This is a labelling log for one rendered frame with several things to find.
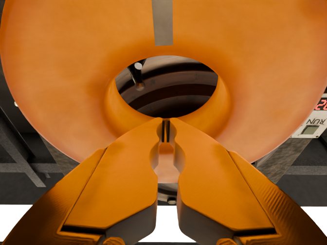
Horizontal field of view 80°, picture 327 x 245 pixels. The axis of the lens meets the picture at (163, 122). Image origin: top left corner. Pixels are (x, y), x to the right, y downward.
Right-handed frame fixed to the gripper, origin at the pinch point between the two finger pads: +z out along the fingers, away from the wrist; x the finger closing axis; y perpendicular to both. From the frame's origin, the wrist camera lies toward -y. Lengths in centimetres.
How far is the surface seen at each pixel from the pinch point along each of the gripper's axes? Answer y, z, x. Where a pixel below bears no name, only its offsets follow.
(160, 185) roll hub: 29.3, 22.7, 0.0
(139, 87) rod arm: 2.0, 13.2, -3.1
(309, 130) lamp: 25, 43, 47
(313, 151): 502, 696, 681
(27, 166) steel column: 335, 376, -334
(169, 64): 1.0, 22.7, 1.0
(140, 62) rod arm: -1.0, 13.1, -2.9
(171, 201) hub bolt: 34.1, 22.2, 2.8
